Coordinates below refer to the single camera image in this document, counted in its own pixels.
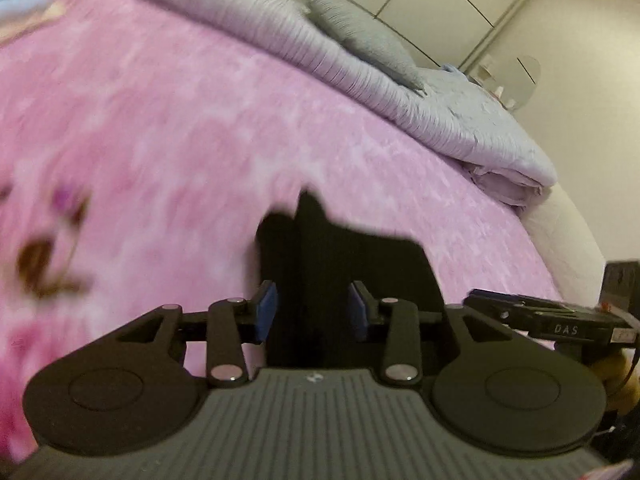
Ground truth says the black garment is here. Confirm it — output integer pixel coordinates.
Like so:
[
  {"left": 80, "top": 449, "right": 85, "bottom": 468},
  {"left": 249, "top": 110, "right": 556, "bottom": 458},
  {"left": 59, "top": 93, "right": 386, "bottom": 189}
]
[{"left": 255, "top": 191, "right": 445, "bottom": 370}]

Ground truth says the person's right hand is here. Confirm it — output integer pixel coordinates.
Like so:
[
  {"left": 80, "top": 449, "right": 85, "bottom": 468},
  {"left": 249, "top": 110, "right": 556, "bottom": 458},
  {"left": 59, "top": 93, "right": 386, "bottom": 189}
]
[{"left": 590, "top": 349, "right": 639, "bottom": 416}]

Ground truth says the white quilted headboard cushion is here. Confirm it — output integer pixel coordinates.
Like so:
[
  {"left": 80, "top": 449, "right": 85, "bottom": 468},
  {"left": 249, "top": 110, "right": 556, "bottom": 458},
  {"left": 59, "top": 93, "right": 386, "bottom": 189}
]
[{"left": 520, "top": 184, "right": 605, "bottom": 308}]

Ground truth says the pink rose bed blanket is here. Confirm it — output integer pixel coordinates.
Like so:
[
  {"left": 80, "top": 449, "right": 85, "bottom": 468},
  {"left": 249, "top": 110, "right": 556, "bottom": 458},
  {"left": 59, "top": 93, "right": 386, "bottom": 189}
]
[{"left": 1, "top": 0, "right": 559, "bottom": 460}]

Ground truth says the lilac folded quilt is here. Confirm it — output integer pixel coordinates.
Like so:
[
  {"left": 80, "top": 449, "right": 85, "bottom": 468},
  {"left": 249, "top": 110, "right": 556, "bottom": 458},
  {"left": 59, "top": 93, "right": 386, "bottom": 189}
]
[{"left": 156, "top": 0, "right": 558, "bottom": 207}]

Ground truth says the grey pillow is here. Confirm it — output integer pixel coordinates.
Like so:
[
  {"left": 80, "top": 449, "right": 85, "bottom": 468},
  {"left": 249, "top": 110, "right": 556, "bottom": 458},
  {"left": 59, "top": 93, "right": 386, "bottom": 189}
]
[{"left": 306, "top": 0, "right": 424, "bottom": 92}]

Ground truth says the oval wall mirror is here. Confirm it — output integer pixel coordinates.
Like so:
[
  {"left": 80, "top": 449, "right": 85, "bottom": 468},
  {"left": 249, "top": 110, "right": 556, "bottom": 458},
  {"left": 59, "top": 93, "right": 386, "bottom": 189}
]
[{"left": 474, "top": 55, "right": 541, "bottom": 113}]

